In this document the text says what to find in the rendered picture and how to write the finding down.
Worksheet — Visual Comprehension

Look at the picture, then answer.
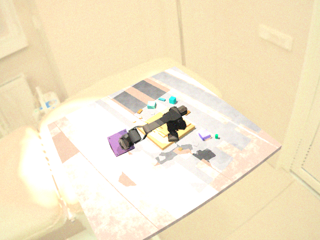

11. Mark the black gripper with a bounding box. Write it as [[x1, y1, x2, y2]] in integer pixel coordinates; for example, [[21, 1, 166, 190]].
[[166, 122, 179, 142]]

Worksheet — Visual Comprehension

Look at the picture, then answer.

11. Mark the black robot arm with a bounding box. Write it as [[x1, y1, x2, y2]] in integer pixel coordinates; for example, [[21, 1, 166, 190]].
[[118, 105, 188, 150]]

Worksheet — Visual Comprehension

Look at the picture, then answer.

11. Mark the cyan cube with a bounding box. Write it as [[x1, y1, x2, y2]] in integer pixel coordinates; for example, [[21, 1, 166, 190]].
[[169, 96, 177, 104]]

